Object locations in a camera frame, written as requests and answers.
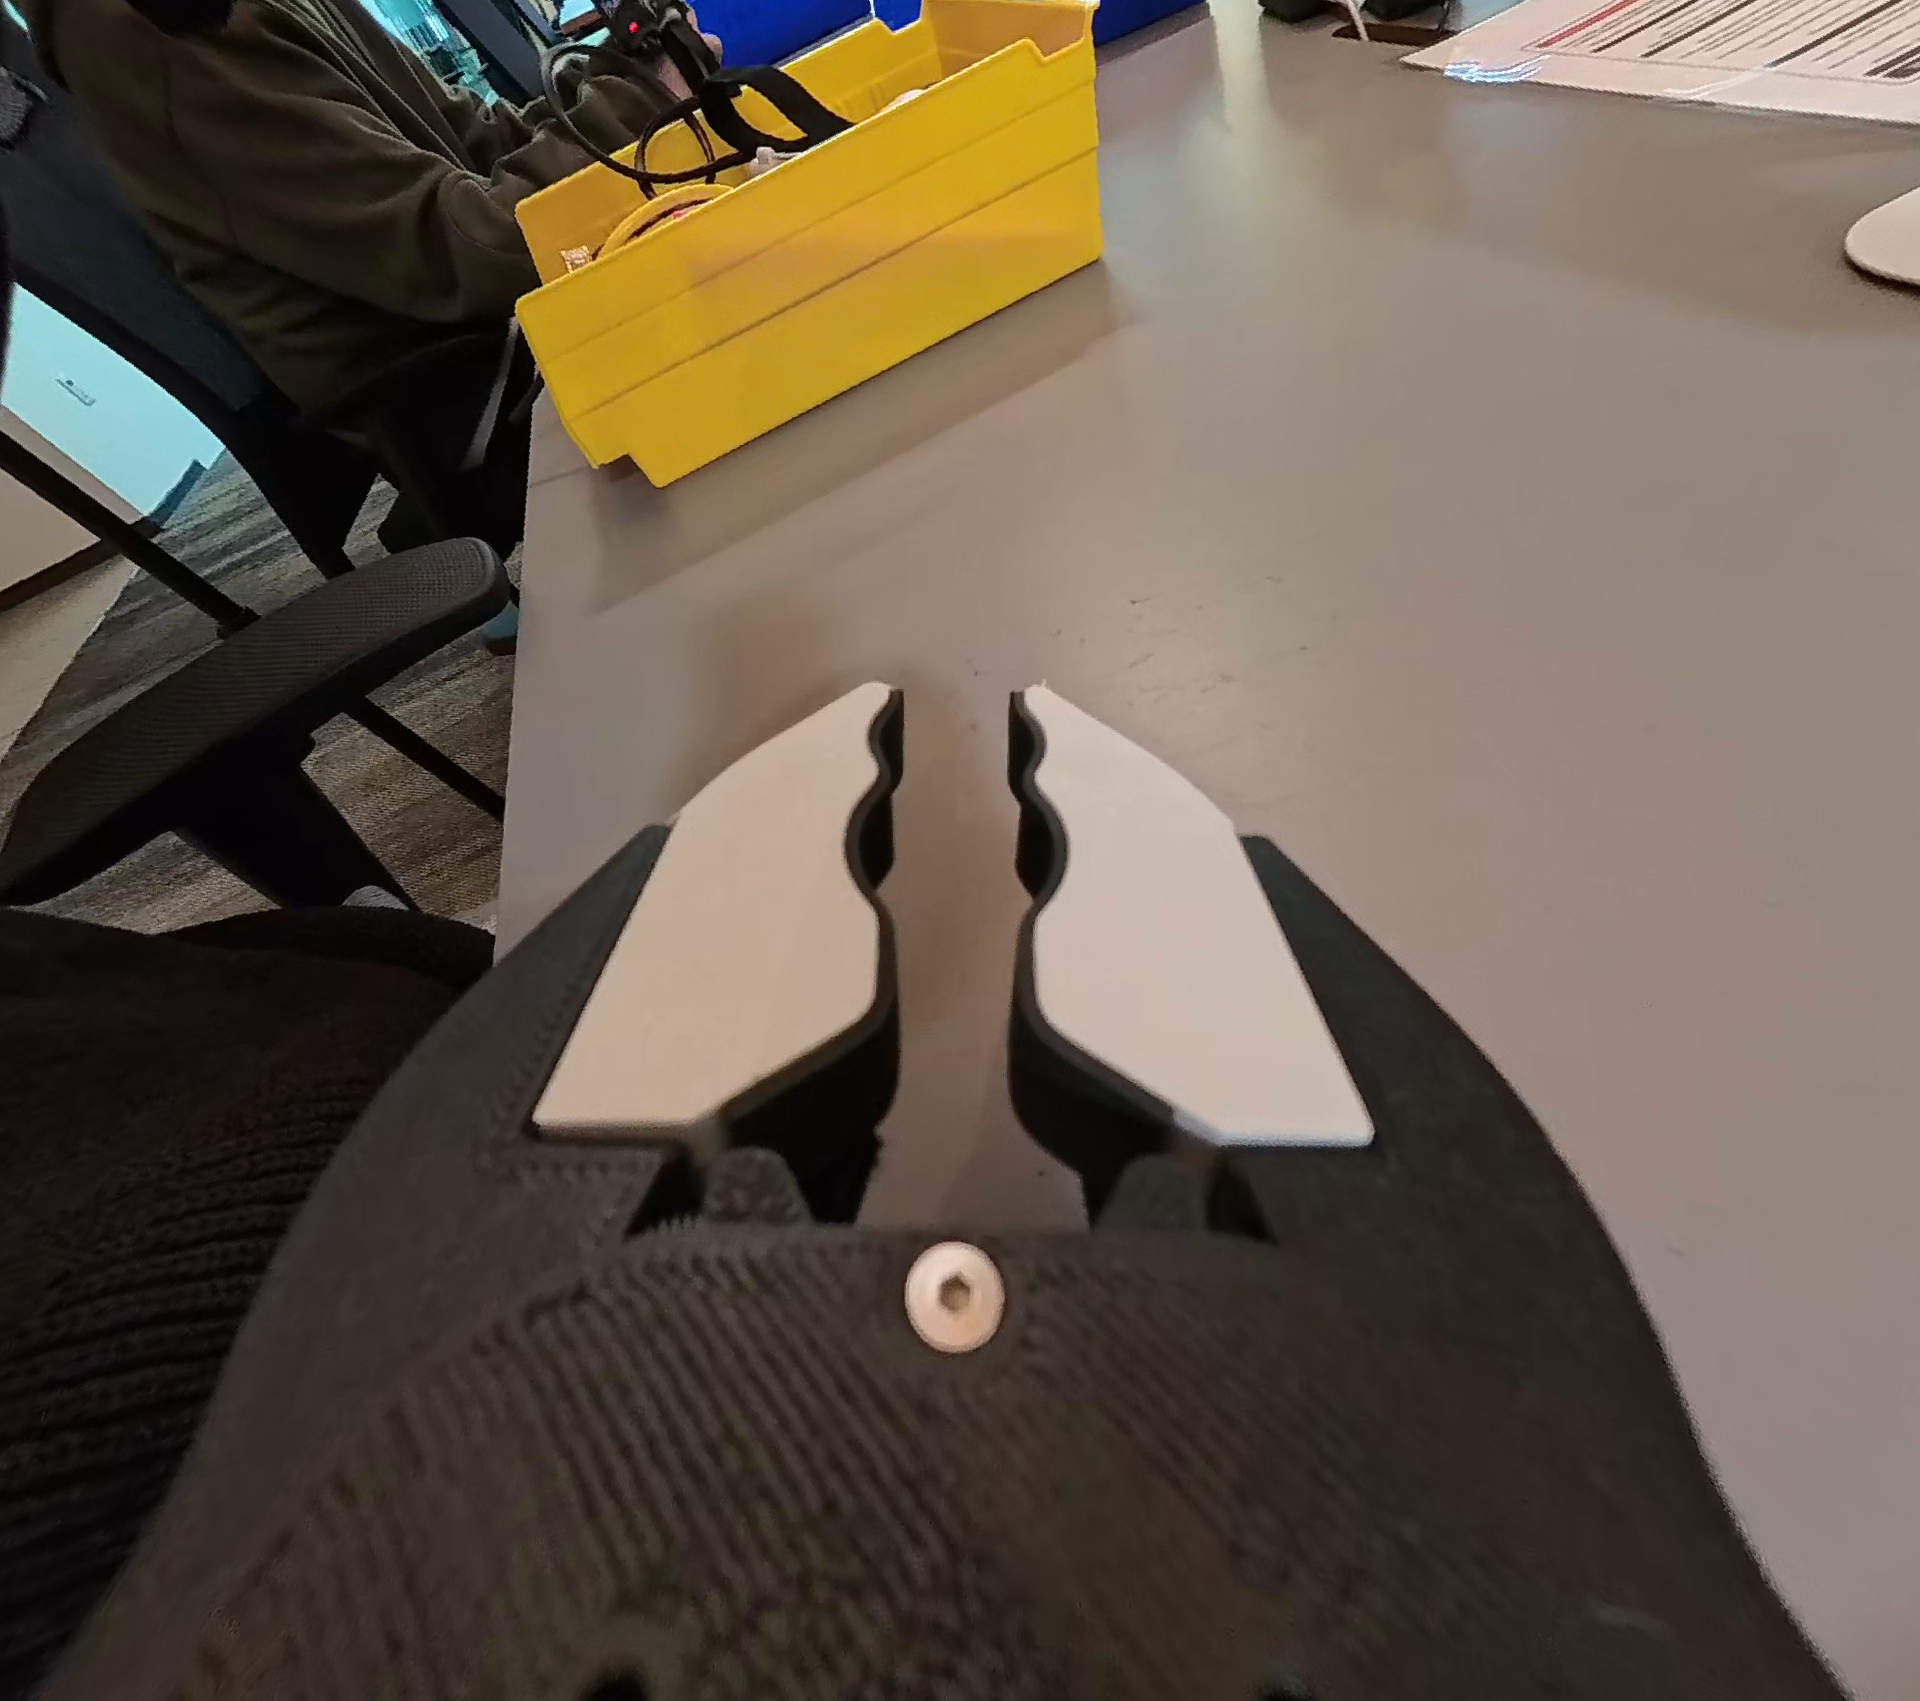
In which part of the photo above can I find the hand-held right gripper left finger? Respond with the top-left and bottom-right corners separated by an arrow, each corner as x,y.
532,681 -> 908,1223

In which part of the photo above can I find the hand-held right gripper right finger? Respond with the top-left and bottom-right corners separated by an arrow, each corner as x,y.
1008,685 -> 1378,1227

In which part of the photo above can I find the yellow plastic bin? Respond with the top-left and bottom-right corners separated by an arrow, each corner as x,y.
512,0 -> 1110,489

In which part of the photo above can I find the black office chair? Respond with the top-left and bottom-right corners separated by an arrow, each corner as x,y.
0,539 -> 517,911

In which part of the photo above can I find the person's dark sweater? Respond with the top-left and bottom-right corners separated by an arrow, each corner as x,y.
0,902 -> 501,1695

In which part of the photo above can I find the yellow tape roll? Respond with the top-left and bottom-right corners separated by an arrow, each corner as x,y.
600,178 -> 745,253

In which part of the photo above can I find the dark office chair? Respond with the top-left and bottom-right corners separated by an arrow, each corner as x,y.
0,50 -> 512,824

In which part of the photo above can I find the printed paper sheet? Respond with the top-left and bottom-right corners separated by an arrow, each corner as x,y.
1398,0 -> 1920,127

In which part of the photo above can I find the black cable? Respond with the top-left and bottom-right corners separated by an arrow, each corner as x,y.
542,37 -> 761,201

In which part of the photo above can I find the black strap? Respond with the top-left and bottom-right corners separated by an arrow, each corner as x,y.
682,62 -> 861,154

